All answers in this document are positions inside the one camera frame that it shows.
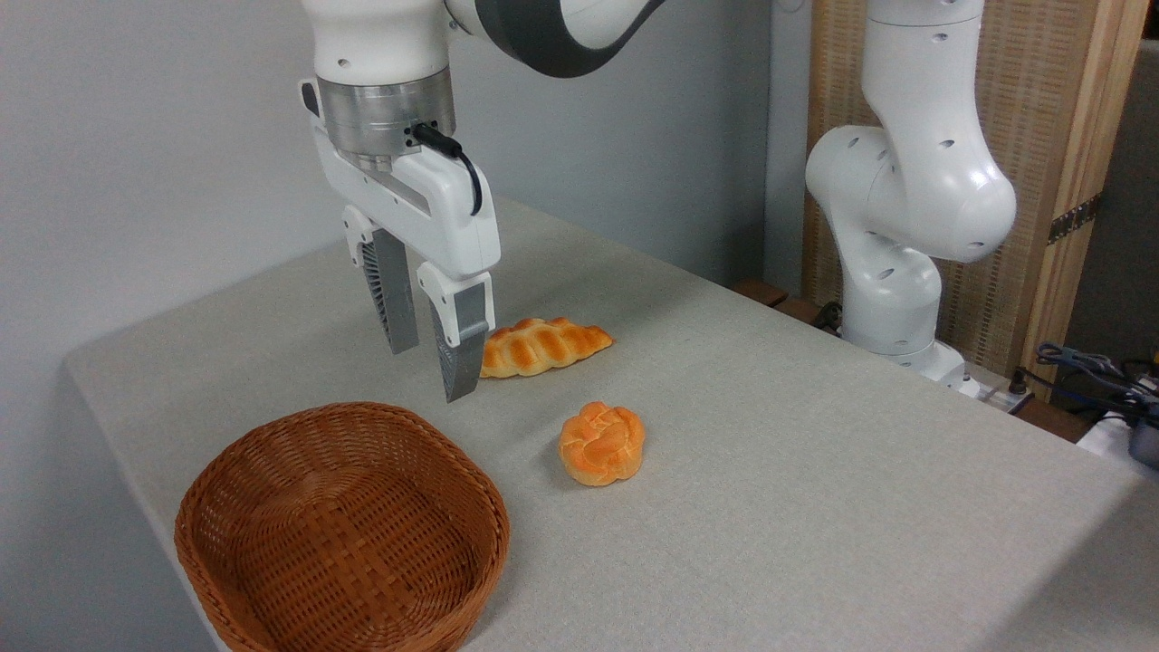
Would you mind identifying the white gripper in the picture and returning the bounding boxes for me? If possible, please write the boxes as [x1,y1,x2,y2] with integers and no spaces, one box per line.
[312,122,502,404]

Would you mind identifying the long braided bread loaf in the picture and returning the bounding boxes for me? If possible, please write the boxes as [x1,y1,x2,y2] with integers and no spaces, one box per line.
[479,317,615,379]

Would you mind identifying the round knotted bread roll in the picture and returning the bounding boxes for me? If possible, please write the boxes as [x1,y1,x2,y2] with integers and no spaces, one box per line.
[558,401,647,488]

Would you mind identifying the brown wicker basket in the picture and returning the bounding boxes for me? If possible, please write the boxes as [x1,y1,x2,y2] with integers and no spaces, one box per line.
[174,401,512,652]

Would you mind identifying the white power strip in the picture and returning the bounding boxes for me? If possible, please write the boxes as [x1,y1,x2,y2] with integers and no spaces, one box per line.
[960,362,1035,413]

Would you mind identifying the wooden rattan folding screen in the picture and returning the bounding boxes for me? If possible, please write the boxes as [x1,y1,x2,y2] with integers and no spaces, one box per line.
[800,0,1152,405]

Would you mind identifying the black metal screen hinge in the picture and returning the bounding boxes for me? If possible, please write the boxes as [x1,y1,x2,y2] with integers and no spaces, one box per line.
[1047,193,1104,246]

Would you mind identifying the dark grey cabinet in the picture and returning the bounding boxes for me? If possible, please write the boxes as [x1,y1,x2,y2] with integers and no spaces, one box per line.
[1059,40,1159,386]

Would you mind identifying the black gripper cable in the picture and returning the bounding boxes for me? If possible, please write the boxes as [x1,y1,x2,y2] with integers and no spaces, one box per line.
[411,123,484,217]

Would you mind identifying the blue and black cable bundle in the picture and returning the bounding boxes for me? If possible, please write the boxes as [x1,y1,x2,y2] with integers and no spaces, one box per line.
[1035,341,1159,419]

